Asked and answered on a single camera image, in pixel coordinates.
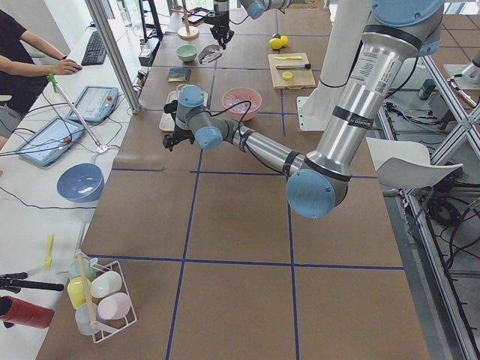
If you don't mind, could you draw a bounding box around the yellow lemon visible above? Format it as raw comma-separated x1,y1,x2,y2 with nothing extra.
280,35,289,48
268,37,284,50

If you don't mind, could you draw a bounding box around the yellow plastic knife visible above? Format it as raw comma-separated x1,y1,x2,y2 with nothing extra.
274,55,303,61

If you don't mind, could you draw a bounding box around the black keyboard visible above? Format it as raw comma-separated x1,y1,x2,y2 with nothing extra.
81,31,107,66

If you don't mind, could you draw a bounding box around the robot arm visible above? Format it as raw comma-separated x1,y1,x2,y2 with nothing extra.
203,0,297,50
163,1,444,218

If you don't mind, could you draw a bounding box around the person's hand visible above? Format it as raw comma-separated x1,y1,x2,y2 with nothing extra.
52,59,82,75

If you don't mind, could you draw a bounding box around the white cup rack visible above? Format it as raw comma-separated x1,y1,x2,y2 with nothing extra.
67,250,137,344

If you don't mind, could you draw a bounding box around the wooden cutting board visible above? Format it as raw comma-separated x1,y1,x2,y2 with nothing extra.
268,52,317,90

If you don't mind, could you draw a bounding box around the metal ice scoop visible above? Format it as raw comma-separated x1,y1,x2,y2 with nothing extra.
198,44,223,65

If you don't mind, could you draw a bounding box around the wooden cup stand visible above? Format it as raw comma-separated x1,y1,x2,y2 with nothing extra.
177,0,200,41

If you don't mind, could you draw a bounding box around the cream serving tray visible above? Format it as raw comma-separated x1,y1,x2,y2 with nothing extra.
158,90,179,133

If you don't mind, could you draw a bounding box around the yellow plastic fork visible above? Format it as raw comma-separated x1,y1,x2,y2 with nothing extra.
43,234,55,270

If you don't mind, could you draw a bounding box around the green ceramic bowl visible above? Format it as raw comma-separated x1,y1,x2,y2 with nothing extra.
176,44,198,62

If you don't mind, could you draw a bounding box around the red bottle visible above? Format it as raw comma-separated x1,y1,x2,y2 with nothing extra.
1,295,55,329

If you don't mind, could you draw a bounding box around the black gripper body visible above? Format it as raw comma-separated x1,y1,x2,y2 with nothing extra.
163,100,194,145
203,10,235,36

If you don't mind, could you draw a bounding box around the pink bowl of ice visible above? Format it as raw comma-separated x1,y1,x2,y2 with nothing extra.
221,87,263,121

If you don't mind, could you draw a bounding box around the teach pendant tablet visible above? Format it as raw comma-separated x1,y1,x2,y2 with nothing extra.
73,85,119,124
15,117,85,167

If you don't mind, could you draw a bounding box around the white chair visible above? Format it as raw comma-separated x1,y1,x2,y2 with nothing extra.
366,137,463,189

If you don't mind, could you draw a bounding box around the blue bowl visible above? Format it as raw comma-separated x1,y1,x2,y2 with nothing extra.
56,163,104,203

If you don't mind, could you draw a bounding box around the lemon half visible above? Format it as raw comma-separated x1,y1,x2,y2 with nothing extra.
281,71,293,81

